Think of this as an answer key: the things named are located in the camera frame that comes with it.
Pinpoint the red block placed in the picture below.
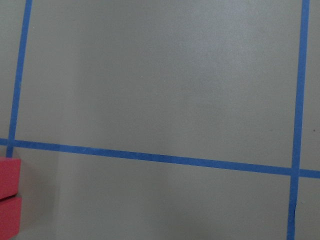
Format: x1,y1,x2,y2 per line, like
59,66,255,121
0,197,22,240
0,157,21,200

